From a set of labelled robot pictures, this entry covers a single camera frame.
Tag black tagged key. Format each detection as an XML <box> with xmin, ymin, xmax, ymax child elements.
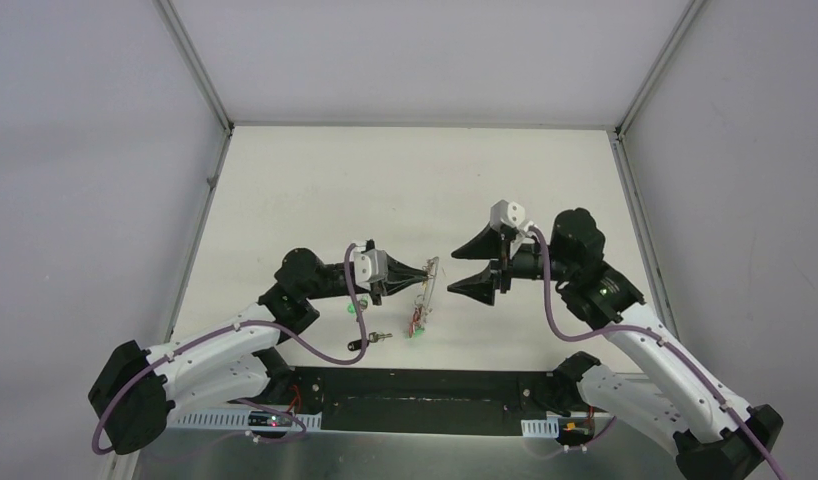
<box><xmin>347</xmin><ymin>332</ymin><xmax>393</xmax><ymax>352</ymax></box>

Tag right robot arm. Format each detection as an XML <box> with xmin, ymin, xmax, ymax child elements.
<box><xmin>449</xmin><ymin>200</ymin><xmax>784</xmax><ymax>479</ymax></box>

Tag green tagged key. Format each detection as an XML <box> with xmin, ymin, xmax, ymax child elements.
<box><xmin>347</xmin><ymin>298</ymin><xmax>369</xmax><ymax>315</ymax></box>

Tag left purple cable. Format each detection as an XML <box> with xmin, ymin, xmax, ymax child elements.
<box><xmin>90</xmin><ymin>242</ymin><xmax>377</xmax><ymax>457</ymax></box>

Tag aluminium frame rail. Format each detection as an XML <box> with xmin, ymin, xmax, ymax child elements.
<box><xmin>125</xmin><ymin>362</ymin><xmax>723</xmax><ymax>421</ymax></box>

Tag large keyring with keys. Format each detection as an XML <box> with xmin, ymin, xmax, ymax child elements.
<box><xmin>407</xmin><ymin>256</ymin><xmax>440</xmax><ymax>338</ymax></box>

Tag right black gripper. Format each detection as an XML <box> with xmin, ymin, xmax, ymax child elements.
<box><xmin>447</xmin><ymin>222</ymin><xmax>574</xmax><ymax>306</ymax></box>

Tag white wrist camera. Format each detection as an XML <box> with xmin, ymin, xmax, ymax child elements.
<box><xmin>489</xmin><ymin>200</ymin><xmax>533</xmax><ymax>236</ymax></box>
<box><xmin>351</xmin><ymin>248</ymin><xmax>385</xmax><ymax>289</ymax></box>

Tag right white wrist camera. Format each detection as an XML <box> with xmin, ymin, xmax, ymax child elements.
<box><xmin>489</xmin><ymin>200</ymin><xmax>533</xmax><ymax>236</ymax></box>

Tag right controller board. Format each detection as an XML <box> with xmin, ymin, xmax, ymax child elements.
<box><xmin>557</xmin><ymin>418</ymin><xmax>595</xmax><ymax>447</ymax></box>

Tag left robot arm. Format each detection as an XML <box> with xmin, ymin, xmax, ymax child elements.
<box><xmin>88</xmin><ymin>240</ymin><xmax>430</xmax><ymax>455</ymax></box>

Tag controller board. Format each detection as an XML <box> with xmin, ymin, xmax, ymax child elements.
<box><xmin>248</xmin><ymin>410</ymin><xmax>294</xmax><ymax>428</ymax></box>
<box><xmin>557</xmin><ymin>418</ymin><xmax>595</xmax><ymax>447</ymax></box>

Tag left controller board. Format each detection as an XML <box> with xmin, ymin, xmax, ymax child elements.
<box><xmin>248</xmin><ymin>410</ymin><xmax>294</xmax><ymax>428</ymax></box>

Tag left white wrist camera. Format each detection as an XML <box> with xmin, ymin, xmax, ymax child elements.
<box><xmin>351</xmin><ymin>248</ymin><xmax>385</xmax><ymax>289</ymax></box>

